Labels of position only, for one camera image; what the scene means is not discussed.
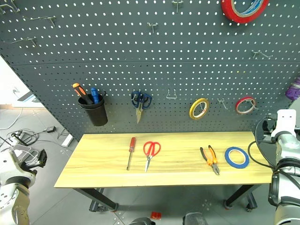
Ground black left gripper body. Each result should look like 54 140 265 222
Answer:
37 148 48 168

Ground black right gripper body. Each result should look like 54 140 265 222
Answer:
262 114 278 142

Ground dark grey pegboard wall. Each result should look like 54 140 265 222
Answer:
0 0 300 142

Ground white power strip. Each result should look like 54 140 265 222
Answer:
61 134 74 148

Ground small red tape roll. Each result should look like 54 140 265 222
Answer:
235 96 258 115

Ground purple object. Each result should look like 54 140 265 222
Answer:
285 75 300 101

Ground blue tape roll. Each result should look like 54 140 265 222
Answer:
224 147 250 168

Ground orange black pliers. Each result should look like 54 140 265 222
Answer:
199 145 221 176

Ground black plastic cup holder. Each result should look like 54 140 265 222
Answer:
77 93 109 127

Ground yellow tape roll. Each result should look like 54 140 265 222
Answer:
189 97 210 120

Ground metal loop pegboard hook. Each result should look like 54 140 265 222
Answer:
165 88 178 100

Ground dark rounded shape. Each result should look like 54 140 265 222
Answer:
182 211 210 225
128 217 157 225

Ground large red tape roll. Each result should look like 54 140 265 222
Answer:
220 0 270 24

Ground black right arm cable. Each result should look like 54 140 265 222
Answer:
247 116 279 170

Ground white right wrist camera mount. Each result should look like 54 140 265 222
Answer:
270 109 297 138

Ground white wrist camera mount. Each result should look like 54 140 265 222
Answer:
0 150 36 181
270 109 297 138

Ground tangled floor cables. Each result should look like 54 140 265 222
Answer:
0 127 47 152

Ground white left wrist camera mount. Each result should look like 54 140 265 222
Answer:
0 150 36 181

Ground orange black handled screwdriver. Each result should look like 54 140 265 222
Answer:
72 82 93 105

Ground blue handled screwdriver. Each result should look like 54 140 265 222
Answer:
90 87 99 104

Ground red handled screwdriver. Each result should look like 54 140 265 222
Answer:
126 137 137 171

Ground red handled scissors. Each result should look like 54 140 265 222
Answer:
143 141 162 173

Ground blue handled scissors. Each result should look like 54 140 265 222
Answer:
131 90 152 124

